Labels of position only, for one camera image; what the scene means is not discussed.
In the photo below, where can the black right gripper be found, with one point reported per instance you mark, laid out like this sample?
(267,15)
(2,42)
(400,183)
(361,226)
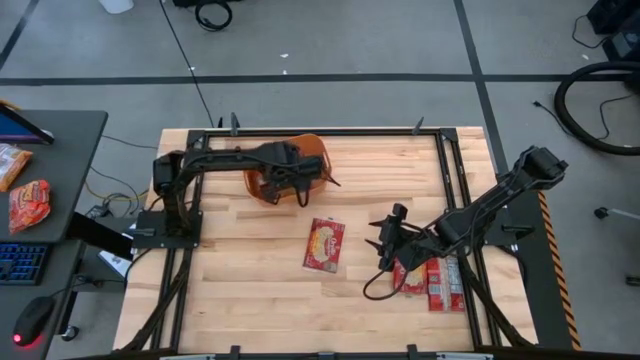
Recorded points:
(400,245)

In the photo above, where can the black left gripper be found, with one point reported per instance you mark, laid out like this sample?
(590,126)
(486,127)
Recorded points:
(295,172)

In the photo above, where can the red popcorn bag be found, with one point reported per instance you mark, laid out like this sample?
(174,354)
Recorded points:
(446,285)
(324,245)
(412,282)

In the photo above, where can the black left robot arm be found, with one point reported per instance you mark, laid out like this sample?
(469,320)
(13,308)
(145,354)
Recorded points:
(225,157)

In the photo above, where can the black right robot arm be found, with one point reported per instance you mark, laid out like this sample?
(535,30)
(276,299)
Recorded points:
(490,202)

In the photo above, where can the orange plastic basket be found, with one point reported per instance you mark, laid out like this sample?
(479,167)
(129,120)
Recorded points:
(312,147)

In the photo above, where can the black platform with hazard stripe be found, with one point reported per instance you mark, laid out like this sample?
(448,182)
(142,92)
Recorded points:
(545,300)

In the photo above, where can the white paper sheet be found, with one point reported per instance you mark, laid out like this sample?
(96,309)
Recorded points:
(116,262)

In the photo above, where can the grey chair base leg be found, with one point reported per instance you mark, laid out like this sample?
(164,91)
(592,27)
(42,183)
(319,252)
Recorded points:
(617,213)

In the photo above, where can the black desk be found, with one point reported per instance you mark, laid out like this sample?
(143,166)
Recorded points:
(65,165)

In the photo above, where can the white container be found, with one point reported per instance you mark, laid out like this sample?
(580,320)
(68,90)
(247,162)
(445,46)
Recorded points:
(116,5)

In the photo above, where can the red orange chips bag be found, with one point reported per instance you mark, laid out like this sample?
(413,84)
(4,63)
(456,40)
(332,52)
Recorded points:
(30,205)

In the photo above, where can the black caster wheel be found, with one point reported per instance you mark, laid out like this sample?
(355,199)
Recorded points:
(70,333)

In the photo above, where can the tilted computer monitor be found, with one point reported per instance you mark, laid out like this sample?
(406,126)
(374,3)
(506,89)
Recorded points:
(20,127)

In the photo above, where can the black equipment case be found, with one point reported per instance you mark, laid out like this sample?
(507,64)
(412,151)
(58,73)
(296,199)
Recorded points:
(617,30)

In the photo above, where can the orange snack bag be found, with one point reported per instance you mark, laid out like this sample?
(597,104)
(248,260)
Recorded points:
(12,165)

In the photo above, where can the black keyboard blue backlight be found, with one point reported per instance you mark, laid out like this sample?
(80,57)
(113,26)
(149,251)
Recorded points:
(22,262)

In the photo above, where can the black computer mouse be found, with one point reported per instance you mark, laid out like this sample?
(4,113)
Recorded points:
(34,317)

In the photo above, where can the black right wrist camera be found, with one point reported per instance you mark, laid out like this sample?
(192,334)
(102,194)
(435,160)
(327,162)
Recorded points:
(400,211)

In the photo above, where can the black metal table frame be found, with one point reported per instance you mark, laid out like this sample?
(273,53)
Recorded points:
(325,132)

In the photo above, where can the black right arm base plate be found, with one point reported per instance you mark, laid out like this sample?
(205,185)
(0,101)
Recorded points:
(515,232)

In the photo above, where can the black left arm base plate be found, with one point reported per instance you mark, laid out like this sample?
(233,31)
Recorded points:
(150,235)

